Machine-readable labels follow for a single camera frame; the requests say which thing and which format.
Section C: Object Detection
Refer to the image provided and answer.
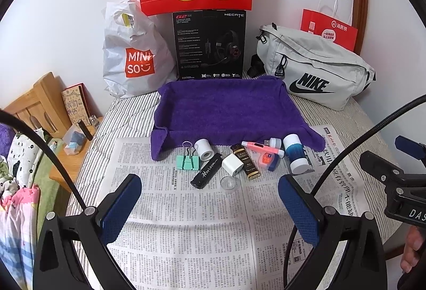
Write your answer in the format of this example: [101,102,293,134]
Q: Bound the dark brown gold bottle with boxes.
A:
[230,143,261,180]

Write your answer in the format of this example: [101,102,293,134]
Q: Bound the white small jar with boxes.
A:
[263,137,283,151]

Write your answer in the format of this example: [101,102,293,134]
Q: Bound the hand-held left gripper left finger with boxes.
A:
[33,173,143,290]

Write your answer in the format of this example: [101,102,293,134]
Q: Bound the white charger plug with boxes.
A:
[221,153,246,177]

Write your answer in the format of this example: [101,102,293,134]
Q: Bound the white power strip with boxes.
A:
[7,127,47,191]

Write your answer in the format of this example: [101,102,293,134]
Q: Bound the pink highlighter pen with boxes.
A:
[241,141,286,158]

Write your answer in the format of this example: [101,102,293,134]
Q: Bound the clear round cap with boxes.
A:
[220,176,237,192]

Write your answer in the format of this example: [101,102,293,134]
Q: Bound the purple cloth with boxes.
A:
[0,123,15,160]

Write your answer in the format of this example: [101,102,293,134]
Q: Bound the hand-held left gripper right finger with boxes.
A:
[278,175,388,290]

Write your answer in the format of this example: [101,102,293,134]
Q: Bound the mint green binder clip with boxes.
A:
[176,141,200,171]

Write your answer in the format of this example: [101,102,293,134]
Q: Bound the small red blue tin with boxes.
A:
[258,153,277,172]

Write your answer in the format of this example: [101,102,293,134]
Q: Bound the white plastic shopping bag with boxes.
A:
[101,0,177,99]

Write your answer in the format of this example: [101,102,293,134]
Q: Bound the grey sling bag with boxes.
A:
[248,23,376,111]

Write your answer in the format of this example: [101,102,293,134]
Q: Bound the blue cube box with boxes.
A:
[63,127,88,155]

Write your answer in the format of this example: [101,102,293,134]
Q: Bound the wooden bedside table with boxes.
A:
[2,72,110,192]

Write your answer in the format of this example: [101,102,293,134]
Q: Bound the white tape roll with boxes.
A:
[194,138,214,162]

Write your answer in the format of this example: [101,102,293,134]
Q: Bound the red paper bag white handles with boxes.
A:
[300,0,359,55]

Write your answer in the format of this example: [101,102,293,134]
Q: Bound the black lighter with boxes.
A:
[190,155,223,190]

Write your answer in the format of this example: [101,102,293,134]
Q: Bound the blue white cylindrical jar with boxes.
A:
[282,133,313,174]

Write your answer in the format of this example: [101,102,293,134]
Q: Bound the black headset box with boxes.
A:
[172,9,247,81]

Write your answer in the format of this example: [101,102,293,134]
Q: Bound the patterned book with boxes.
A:
[61,83,92,131]

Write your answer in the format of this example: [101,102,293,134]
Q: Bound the purple towel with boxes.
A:
[150,75,326,162]

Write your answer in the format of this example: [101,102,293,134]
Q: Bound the black cable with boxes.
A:
[286,103,426,280]
[0,109,90,211]

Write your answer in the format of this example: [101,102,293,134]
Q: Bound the pink star print cloth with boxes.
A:
[0,183,42,244]

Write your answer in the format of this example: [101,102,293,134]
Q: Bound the black cylinder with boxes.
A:
[77,120,95,141]

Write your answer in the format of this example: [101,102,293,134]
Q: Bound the newspaper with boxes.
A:
[88,125,370,290]

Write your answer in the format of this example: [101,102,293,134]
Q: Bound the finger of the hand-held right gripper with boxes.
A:
[359,150,406,184]
[394,135,426,161]

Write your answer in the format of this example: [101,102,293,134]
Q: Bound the person's right hand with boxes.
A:
[401,228,426,275]

